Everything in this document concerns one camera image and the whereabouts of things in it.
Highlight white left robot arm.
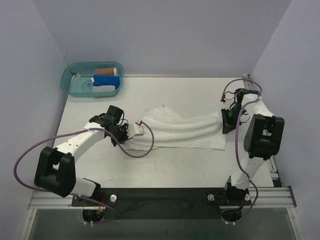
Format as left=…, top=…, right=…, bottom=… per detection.
left=34, top=105, right=129, bottom=206

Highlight aluminium front rail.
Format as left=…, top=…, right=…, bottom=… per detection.
left=28, top=187, right=297, bottom=209

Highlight blue rolled towel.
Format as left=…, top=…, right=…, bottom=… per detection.
left=93, top=74, right=120, bottom=88

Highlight brown rolled towel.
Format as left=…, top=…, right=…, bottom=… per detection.
left=94, top=67, right=118, bottom=76

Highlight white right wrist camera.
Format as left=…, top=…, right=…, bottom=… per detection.
left=220, top=97, right=234, bottom=110

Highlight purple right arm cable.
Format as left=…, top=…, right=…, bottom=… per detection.
left=219, top=78, right=263, bottom=223

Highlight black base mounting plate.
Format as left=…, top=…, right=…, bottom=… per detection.
left=71, top=187, right=252, bottom=222

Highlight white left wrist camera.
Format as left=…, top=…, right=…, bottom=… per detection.
left=127, top=123, right=145, bottom=139

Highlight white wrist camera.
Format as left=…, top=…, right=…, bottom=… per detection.
left=127, top=123, right=145, bottom=139
left=220, top=97, right=234, bottom=110

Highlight teal plastic bin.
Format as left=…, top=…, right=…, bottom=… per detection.
left=60, top=61, right=124, bottom=98

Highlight white rolled towel in bin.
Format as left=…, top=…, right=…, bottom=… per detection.
left=92, top=85, right=116, bottom=93

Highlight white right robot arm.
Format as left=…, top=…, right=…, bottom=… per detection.
left=221, top=88, right=285, bottom=205

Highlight white terry towel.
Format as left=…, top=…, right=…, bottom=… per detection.
left=123, top=105, right=226, bottom=151

